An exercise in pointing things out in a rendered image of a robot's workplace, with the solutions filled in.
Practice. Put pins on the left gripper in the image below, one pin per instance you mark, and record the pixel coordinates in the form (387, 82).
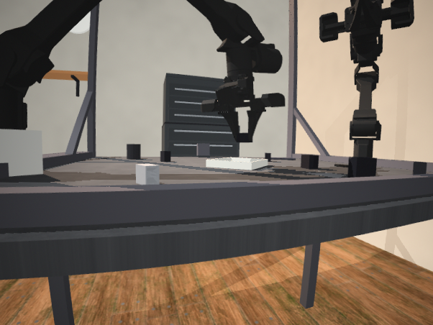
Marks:
(401, 14)

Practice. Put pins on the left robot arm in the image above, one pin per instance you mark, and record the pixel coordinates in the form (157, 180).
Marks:
(364, 120)

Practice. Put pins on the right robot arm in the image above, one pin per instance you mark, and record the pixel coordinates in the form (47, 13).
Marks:
(23, 60)

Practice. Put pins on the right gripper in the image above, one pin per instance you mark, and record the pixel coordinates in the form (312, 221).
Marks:
(227, 110)

